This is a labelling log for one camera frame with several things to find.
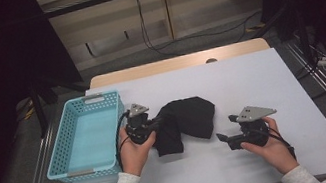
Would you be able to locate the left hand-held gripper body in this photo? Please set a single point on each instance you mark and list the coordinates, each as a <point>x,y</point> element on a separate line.
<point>138,124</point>

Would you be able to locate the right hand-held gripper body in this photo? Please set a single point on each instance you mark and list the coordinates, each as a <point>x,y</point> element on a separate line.
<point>253,123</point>

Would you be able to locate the black pants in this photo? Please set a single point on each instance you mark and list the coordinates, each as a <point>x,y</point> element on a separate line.
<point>189,117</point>

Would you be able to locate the light blue plastic basket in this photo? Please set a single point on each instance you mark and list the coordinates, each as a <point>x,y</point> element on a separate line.
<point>92,141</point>

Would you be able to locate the person's left hand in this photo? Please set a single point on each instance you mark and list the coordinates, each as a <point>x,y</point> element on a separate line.
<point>135,157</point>

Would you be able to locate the person's right hand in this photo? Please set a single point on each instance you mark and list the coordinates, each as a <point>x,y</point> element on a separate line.
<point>273,153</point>

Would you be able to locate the wooden table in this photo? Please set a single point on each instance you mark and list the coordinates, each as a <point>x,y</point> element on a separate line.
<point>163,65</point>

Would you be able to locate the white power plug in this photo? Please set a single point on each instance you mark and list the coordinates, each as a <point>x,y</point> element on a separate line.
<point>323,61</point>

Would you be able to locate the black tripod stand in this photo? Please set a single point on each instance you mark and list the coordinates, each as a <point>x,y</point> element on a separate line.
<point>37,108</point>

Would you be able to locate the black upright stand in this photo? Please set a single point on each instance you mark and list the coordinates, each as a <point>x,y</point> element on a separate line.
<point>302,33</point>

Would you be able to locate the beige wooden cabinet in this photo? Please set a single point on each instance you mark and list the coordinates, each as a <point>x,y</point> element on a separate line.
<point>209,2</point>

